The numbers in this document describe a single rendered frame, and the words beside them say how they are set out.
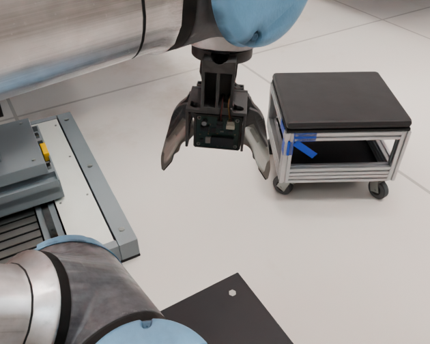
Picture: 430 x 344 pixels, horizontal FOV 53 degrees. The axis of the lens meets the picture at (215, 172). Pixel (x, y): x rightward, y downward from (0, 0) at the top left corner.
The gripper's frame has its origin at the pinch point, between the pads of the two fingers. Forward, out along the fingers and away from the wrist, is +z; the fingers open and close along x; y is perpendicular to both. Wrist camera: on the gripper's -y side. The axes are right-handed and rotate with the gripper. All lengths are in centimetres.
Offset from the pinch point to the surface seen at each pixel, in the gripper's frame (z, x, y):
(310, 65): 53, 42, -180
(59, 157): 56, -62, -78
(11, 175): 45, -65, -50
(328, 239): 61, 36, -52
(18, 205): 55, -64, -47
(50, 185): 50, -55, -53
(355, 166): 44, 44, -71
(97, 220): 57, -38, -47
